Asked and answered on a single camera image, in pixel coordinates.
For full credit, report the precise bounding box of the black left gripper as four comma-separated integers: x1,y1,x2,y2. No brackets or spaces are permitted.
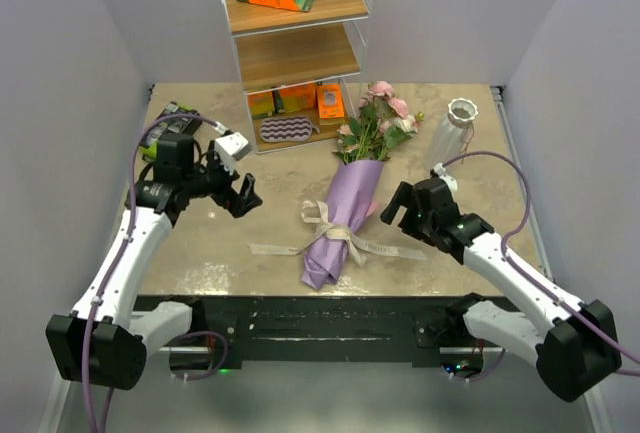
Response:
183,141,262,217

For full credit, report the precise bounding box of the purple wrapping paper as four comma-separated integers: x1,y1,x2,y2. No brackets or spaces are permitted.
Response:
302,160,384,290

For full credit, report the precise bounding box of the beige printed ribbon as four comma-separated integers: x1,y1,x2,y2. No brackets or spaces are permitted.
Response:
248,200,427,266

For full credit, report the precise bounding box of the pink flower bunch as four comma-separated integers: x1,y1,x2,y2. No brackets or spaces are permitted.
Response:
333,81,424,165

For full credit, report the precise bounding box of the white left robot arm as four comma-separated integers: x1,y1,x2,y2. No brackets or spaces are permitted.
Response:
45,132,262,390

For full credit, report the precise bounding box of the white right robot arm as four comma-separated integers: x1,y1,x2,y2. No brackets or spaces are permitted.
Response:
381,176,622,402

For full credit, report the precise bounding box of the white ribbed ceramic vase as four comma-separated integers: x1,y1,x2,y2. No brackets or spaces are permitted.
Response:
425,98,478,170

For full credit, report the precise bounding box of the purple wavy pad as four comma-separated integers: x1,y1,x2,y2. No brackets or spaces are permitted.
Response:
259,116,320,143

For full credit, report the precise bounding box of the orange green box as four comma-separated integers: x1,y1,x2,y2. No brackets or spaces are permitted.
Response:
247,91,276,119

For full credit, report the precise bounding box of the black green product box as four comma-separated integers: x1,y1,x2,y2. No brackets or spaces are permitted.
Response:
138,101,202,163

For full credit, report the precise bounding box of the orange box on shelf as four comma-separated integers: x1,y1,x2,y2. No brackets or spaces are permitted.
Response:
274,83,316,113

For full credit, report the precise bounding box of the orange blister pack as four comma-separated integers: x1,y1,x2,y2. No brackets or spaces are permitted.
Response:
316,84,344,120

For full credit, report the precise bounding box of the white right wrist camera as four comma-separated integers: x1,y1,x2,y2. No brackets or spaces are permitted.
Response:
430,163,458,193

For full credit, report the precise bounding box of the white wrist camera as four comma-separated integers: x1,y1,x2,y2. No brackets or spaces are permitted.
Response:
214,132,252,175
430,163,458,193

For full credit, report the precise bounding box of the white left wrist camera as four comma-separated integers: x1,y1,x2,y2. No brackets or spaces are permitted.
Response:
214,132,252,175

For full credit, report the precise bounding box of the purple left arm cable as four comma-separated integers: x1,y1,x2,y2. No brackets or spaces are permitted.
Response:
79,112,231,433

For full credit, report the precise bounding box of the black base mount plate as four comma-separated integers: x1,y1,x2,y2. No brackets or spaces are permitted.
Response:
163,296,497,377

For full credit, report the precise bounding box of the white wire wooden shelf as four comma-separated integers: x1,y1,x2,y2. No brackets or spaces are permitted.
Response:
212,0,376,155

